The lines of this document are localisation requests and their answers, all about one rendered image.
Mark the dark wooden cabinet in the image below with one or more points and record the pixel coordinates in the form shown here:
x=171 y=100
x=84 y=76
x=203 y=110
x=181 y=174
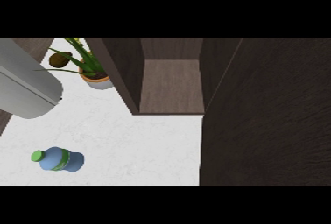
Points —
x=171 y=87

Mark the dark wooden cabinet door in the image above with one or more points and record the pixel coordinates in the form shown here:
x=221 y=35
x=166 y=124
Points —
x=267 y=116

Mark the blue water bottle green cap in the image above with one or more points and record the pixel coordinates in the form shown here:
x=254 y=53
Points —
x=60 y=159

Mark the potted green plant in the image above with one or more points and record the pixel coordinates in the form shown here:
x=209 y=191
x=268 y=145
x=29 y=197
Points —
x=93 y=70

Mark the brown round object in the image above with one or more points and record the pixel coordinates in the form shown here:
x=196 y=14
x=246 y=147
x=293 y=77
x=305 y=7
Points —
x=60 y=59

